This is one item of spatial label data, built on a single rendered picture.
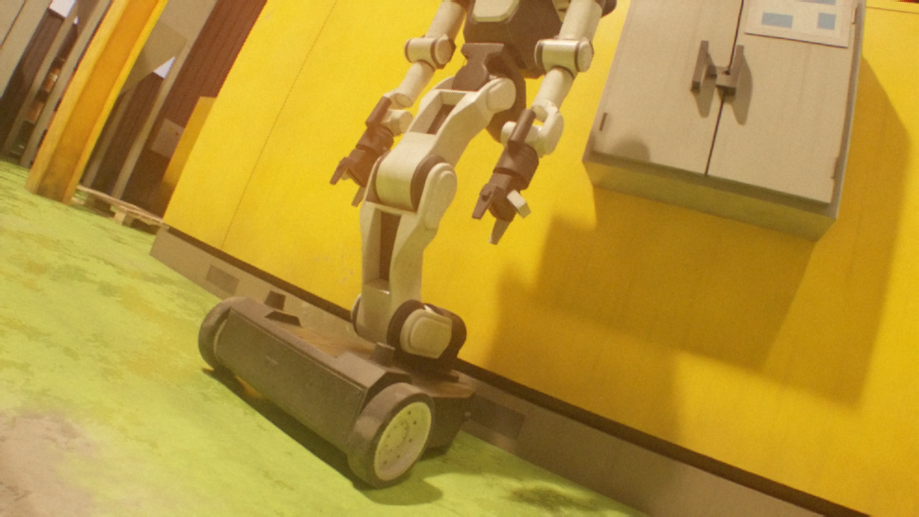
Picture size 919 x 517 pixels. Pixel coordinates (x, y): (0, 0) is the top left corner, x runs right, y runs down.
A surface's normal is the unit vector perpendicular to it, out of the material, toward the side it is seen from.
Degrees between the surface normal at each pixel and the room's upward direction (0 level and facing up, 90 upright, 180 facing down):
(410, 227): 101
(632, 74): 90
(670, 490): 90
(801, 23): 90
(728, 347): 90
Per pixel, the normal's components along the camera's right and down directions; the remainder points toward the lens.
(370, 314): -0.55, 0.00
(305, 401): -0.47, -0.26
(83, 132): 0.83, 0.27
